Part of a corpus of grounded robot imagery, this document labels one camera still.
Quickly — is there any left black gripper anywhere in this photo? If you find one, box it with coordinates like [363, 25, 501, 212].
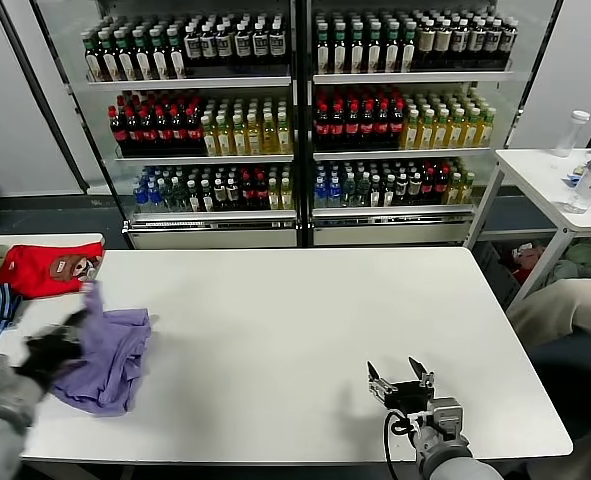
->
[17, 308, 90, 391]

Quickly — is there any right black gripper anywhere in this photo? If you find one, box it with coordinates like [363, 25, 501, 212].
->
[367, 356, 435, 414]

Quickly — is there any purple t-shirt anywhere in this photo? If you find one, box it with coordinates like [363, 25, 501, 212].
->
[49, 280, 159, 417]

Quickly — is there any red shirt with bear print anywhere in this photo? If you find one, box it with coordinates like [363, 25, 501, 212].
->
[0, 243, 105, 300]

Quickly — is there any grey plastic crate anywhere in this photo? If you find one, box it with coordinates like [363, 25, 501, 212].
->
[474, 239, 524, 311]

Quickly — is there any dark blue chair seat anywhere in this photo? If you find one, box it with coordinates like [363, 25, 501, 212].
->
[524, 332, 591, 446]

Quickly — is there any red cloth in crate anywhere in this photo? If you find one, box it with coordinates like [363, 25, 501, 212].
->
[512, 244, 546, 284]

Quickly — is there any red-capped cola bottle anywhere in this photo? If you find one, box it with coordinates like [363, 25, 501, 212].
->
[254, 172, 269, 211]
[156, 105, 172, 156]
[240, 172, 255, 211]
[314, 102, 330, 150]
[110, 107, 128, 157]
[435, 166, 451, 206]
[126, 106, 143, 157]
[141, 106, 157, 156]
[421, 167, 437, 206]
[329, 101, 345, 150]
[185, 105, 202, 156]
[344, 101, 360, 150]
[170, 105, 187, 156]
[374, 100, 391, 149]
[390, 100, 406, 149]
[359, 101, 376, 150]

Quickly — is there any pale green cloth pile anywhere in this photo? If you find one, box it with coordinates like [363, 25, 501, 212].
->
[544, 237, 591, 294]

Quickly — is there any white side table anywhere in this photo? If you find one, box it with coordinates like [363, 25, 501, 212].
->
[464, 147, 591, 319]

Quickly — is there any clear plastic water bottle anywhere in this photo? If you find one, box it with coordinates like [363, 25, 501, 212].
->
[569, 162, 591, 215]

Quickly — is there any drinks display cabinet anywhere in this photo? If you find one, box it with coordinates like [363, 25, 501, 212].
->
[34, 0, 304, 250]
[302, 0, 561, 248]

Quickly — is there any tall clear white-capped bottle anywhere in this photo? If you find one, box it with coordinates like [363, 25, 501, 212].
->
[554, 110, 591, 159]

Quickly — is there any beige label dark bottle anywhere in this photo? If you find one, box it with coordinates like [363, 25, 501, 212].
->
[435, 20, 453, 70]
[418, 20, 436, 70]

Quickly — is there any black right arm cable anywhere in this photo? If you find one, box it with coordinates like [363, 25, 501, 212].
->
[383, 409, 421, 480]

